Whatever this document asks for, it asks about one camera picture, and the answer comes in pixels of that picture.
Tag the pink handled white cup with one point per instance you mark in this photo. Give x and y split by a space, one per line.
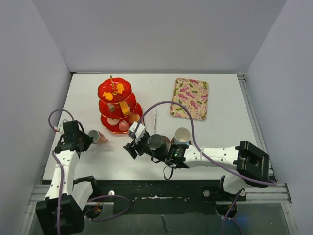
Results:
98 137

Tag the yellow layered cake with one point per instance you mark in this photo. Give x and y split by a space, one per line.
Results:
125 108

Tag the metal tongs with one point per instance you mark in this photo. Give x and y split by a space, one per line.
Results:
149 121

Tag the dark wooden coaster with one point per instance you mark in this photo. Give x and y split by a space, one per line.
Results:
166 139

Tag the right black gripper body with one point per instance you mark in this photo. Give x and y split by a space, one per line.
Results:
142 147

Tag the orange fish biscuit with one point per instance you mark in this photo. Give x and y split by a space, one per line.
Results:
120 88

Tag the orange cookie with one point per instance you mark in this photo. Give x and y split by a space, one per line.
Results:
108 96

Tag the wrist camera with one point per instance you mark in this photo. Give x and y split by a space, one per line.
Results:
137 131
60 128

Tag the red three-tier cake stand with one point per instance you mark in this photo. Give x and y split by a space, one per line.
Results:
118 105

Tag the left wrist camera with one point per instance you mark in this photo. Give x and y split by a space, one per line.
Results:
60 128

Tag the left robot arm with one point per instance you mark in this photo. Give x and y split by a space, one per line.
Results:
61 211

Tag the black base frame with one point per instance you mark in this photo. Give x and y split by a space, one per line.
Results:
161 197

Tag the brown bread roll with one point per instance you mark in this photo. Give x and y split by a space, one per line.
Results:
134 118

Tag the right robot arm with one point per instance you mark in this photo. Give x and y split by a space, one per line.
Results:
245 163

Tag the blue mug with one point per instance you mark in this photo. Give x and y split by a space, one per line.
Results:
182 136

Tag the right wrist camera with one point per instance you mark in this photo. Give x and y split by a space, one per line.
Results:
137 131

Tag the chocolate cake slice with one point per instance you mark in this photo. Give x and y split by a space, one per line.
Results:
111 107

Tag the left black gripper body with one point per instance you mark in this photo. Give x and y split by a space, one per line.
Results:
87 140

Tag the white frosted donut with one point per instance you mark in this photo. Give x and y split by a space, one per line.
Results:
113 122

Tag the floral serving tray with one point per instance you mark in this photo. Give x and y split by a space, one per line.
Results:
193 94

